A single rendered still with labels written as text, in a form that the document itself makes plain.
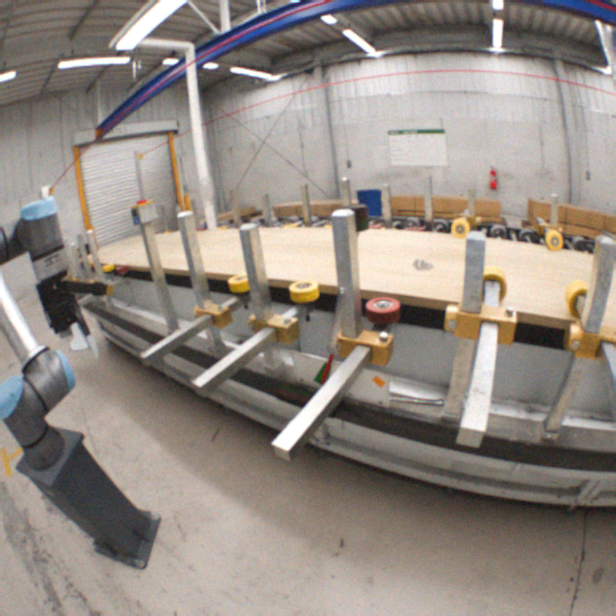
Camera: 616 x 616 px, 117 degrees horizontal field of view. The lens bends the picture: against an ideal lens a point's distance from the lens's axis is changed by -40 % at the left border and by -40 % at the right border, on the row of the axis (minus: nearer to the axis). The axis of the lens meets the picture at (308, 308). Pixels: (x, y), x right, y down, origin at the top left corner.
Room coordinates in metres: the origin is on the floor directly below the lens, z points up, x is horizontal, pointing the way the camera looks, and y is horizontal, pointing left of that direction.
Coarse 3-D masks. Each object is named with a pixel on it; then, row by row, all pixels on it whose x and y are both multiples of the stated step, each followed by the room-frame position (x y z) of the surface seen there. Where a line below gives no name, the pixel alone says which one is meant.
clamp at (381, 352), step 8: (344, 336) 0.58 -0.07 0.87; (360, 336) 0.57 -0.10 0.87; (368, 336) 0.57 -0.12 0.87; (376, 336) 0.56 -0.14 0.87; (392, 336) 0.55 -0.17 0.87; (344, 344) 0.58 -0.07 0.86; (352, 344) 0.56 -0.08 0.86; (360, 344) 0.55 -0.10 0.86; (368, 344) 0.54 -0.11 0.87; (376, 344) 0.53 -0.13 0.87; (384, 344) 0.53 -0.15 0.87; (392, 344) 0.55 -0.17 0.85; (344, 352) 0.58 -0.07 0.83; (376, 352) 0.53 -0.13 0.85; (384, 352) 0.52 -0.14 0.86; (392, 352) 0.55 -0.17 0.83; (376, 360) 0.53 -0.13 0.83; (384, 360) 0.52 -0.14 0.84
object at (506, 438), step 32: (128, 320) 1.24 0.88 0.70; (192, 352) 0.91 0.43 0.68; (224, 352) 0.86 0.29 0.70; (256, 384) 0.73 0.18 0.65; (352, 416) 0.55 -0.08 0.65; (384, 416) 0.50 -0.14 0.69; (416, 416) 0.47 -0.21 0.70; (448, 416) 0.43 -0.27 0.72; (448, 448) 0.40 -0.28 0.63; (480, 448) 0.36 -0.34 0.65; (512, 448) 0.32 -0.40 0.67; (544, 448) 0.27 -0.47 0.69; (576, 448) 0.22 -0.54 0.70; (608, 448) 0.17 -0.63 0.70
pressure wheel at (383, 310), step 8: (368, 304) 0.65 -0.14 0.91; (376, 304) 0.65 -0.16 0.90; (384, 304) 0.63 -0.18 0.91; (392, 304) 0.64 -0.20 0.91; (368, 312) 0.63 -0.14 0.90; (376, 312) 0.61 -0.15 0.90; (384, 312) 0.60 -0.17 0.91; (392, 312) 0.60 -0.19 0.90; (368, 320) 0.63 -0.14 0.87; (376, 320) 0.61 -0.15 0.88; (384, 320) 0.60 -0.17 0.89; (392, 320) 0.60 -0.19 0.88
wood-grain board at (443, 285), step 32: (128, 256) 1.86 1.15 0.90; (160, 256) 1.61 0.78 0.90; (224, 256) 1.33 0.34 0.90; (288, 256) 1.17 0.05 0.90; (320, 256) 1.12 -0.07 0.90; (384, 256) 1.03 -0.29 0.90; (416, 256) 0.99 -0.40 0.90; (448, 256) 0.96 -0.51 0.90; (512, 256) 0.90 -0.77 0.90; (544, 256) 0.88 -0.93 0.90; (576, 256) 0.85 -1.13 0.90; (320, 288) 0.84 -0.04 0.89; (384, 288) 0.75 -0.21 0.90; (416, 288) 0.72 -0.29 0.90; (448, 288) 0.70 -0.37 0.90; (512, 288) 0.64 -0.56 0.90; (544, 288) 0.61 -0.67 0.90; (544, 320) 0.48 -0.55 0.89; (576, 320) 0.43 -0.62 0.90; (608, 320) 0.39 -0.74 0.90
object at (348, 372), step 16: (352, 352) 0.53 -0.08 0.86; (368, 352) 0.53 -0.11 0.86; (352, 368) 0.48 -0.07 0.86; (336, 384) 0.44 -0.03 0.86; (320, 400) 0.40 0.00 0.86; (336, 400) 0.41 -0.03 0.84; (304, 416) 0.37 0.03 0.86; (320, 416) 0.37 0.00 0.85; (288, 432) 0.33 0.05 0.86; (304, 432) 0.33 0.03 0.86; (288, 448) 0.30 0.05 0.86
